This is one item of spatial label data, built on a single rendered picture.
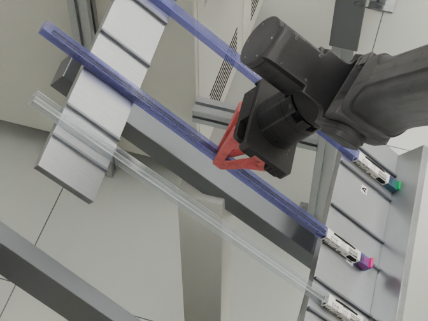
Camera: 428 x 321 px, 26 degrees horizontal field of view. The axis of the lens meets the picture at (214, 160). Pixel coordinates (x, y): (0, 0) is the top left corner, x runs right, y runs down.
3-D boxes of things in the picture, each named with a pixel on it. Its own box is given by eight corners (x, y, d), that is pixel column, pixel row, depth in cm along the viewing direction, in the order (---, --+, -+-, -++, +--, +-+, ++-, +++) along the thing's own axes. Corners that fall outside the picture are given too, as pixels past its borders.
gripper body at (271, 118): (234, 150, 98) (281, 121, 93) (251, 82, 104) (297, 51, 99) (278, 183, 100) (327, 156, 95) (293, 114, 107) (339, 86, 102)
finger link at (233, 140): (190, 164, 104) (244, 130, 98) (204, 118, 109) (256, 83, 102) (234, 195, 107) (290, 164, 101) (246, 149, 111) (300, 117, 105)
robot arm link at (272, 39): (365, 154, 88) (411, 77, 88) (276, 89, 83) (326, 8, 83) (304, 135, 98) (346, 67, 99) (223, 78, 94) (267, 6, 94)
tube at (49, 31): (365, 262, 118) (371, 259, 117) (363, 271, 117) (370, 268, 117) (42, 24, 98) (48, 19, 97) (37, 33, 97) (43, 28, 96)
